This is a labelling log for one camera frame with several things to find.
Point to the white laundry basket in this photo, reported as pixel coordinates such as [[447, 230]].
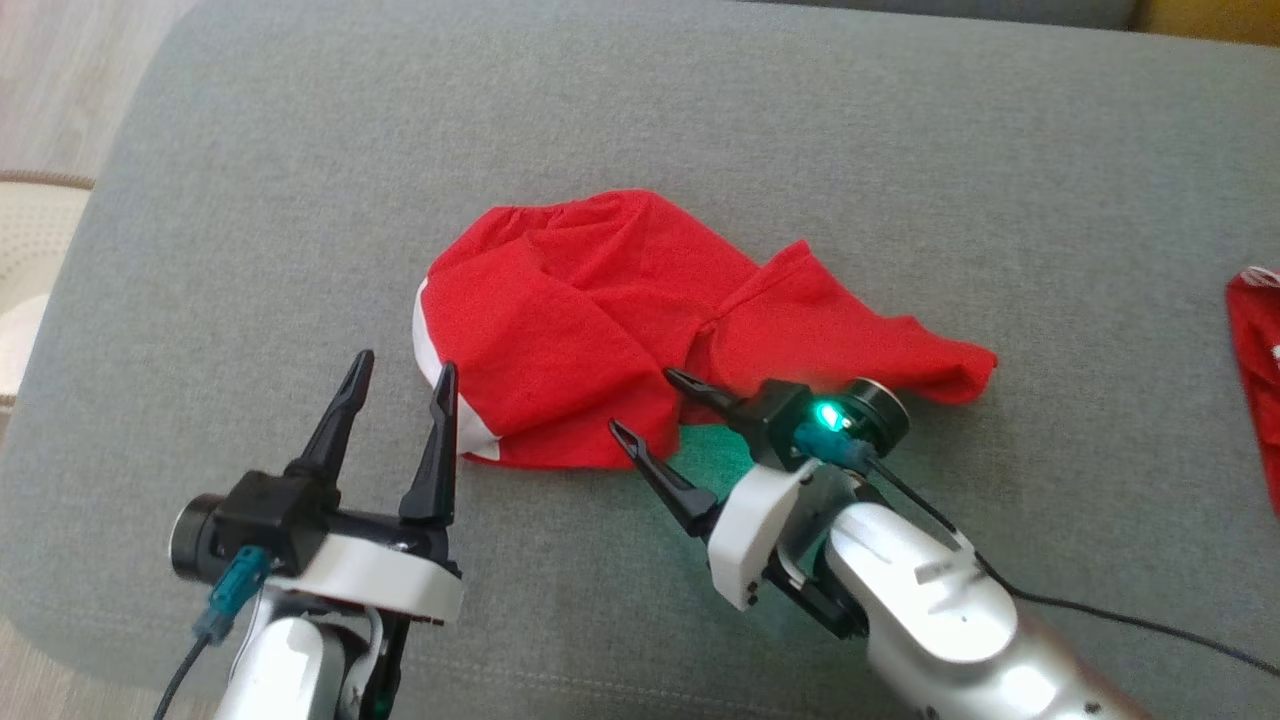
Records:
[[35, 260]]

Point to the wrist black camera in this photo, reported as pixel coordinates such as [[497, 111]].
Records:
[[885, 410], [190, 540]]

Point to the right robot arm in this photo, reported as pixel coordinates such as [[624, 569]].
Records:
[[930, 620]]

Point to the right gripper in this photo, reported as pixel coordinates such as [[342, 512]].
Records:
[[750, 530]]

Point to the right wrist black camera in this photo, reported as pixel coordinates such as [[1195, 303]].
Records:
[[885, 410]]

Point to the yellow sofa backrest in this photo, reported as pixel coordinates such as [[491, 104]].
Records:
[[1210, 18]]

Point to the red shorts white waistband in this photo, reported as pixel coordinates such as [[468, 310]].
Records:
[[600, 310]]

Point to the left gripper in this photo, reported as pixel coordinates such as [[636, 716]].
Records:
[[370, 570]]

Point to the red basketball jersey white trim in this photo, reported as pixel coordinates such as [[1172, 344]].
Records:
[[1258, 360]]

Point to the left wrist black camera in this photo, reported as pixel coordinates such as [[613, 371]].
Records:
[[190, 540]]

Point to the yellow and grey sofa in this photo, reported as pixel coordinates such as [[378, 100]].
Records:
[[700, 100]]

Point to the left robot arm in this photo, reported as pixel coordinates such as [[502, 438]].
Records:
[[290, 670]]

